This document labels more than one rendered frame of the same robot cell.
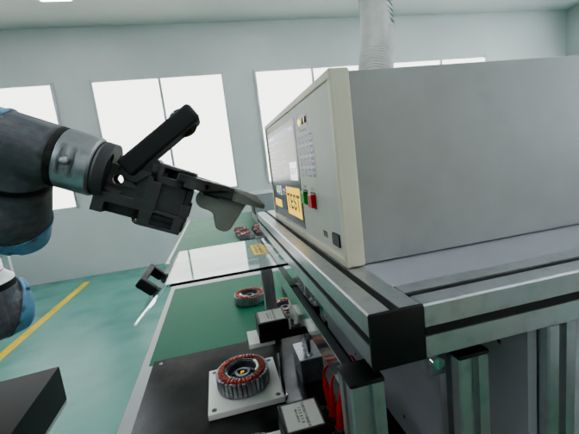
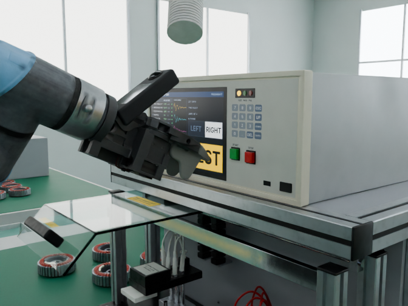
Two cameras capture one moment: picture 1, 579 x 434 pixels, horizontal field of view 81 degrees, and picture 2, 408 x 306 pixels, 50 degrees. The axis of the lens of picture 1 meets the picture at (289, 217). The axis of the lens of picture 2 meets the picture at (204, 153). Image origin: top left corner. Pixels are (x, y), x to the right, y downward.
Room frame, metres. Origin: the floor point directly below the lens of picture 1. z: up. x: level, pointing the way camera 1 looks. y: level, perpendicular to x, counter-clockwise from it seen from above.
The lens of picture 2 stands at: (-0.16, 0.37, 1.28)
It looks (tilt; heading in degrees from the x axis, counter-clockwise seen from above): 7 degrees down; 333
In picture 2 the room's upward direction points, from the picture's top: straight up
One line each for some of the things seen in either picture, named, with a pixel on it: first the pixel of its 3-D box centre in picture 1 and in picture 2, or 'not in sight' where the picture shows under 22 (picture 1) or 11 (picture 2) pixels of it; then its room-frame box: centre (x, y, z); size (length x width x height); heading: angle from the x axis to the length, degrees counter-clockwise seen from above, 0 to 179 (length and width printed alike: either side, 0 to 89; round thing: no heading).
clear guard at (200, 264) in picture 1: (230, 269); (119, 221); (0.66, 0.13, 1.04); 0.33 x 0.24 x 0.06; 101
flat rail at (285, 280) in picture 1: (287, 283); (193, 231); (0.57, 0.02, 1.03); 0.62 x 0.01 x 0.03; 11
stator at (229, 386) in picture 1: (242, 375); not in sight; (0.67, 0.14, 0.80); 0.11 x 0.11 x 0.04
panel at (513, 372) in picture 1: (373, 322); (250, 265); (0.60, -0.13, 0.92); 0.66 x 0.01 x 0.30; 11
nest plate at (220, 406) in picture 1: (244, 385); not in sight; (0.67, 0.14, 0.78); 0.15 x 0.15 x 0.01; 11
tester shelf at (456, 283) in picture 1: (398, 227); (272, 183); (0.61, -0.20, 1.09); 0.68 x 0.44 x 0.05; 11
